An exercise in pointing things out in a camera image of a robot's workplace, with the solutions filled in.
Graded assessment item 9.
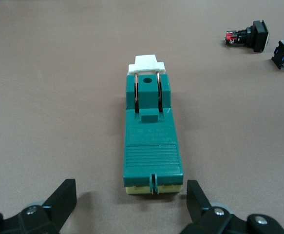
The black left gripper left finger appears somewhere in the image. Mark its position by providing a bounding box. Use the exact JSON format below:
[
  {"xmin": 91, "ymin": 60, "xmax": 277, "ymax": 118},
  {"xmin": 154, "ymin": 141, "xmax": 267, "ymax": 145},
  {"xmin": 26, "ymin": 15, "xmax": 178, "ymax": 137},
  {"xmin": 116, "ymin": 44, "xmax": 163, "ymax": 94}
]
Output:
[{"xmin": 0, "ymin": 178, "xmax": 77, "ymax": 234}]

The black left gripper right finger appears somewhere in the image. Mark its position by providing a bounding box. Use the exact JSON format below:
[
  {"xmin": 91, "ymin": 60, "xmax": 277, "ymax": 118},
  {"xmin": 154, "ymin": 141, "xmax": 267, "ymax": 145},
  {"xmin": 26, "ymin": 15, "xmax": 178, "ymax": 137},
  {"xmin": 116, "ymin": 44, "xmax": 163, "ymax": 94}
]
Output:
[{"xmin": 180, "ymin": 179, "xmax": 284, "ymax": 234}]

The green load switch white handle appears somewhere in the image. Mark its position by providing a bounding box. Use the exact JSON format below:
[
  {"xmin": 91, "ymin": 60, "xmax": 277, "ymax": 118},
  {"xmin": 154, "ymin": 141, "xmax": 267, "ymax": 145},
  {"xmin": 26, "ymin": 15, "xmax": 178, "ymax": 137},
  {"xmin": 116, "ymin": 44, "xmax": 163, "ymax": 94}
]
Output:
[{"xmin": 122, "ymin": 54, "xmax": 184, "ymax": 195}]

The brown paper table cover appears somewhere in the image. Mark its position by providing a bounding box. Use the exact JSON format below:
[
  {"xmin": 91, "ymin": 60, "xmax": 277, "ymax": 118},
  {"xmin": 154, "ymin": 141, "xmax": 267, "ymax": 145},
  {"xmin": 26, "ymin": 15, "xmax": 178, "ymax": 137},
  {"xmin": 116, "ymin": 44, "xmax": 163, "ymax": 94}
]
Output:
[{"xmin": 0, "ymin": 0, "xmax": 284, "ymax": 234}]

